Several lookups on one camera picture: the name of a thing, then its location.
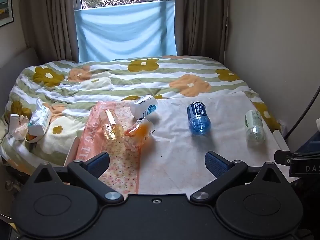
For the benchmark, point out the blue plastic bottle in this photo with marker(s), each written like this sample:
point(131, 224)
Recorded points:
point(198, 120)

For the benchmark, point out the white bottle blue label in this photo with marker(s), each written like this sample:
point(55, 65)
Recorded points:
point(144, 106)

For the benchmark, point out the clear green-label bottle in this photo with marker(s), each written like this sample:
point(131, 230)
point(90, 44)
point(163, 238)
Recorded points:
point(254, 128)

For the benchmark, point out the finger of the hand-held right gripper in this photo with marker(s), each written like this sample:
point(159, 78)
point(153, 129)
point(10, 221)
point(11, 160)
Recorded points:
point(282, 157)

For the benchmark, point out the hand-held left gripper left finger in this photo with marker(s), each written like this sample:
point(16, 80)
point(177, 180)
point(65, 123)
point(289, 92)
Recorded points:
point(98, 164)

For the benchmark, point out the tissue pack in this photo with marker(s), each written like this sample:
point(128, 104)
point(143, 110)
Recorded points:
point(41, 116)

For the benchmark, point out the orange drink bottle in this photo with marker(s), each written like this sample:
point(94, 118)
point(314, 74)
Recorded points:
point(140, 130)

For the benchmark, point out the white cloth sheet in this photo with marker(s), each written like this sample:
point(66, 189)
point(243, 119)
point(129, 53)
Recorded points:
point(175, 155)

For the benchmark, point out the light blue window cloth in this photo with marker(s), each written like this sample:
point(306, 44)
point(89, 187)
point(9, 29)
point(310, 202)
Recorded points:
point(125, 35)

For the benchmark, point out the floral striped blanket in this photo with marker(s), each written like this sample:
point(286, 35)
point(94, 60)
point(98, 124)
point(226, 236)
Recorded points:
point(150, 80)

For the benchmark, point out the dark blue object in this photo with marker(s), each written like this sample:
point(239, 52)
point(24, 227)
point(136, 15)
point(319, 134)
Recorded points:
point(308, 141)

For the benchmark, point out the small white box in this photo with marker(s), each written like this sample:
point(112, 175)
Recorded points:
point(36, 130)

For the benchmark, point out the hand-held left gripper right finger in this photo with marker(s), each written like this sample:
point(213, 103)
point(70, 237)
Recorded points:
point(215, 164)

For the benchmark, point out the brown curtain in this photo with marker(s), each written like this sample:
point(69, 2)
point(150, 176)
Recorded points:
point(50, 17)
point(202, 17)

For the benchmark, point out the framed wall poster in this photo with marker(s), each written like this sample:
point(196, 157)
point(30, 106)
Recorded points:
point(5, 5)

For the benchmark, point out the white tube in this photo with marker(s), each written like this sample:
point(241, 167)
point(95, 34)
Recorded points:
point(13, 122)

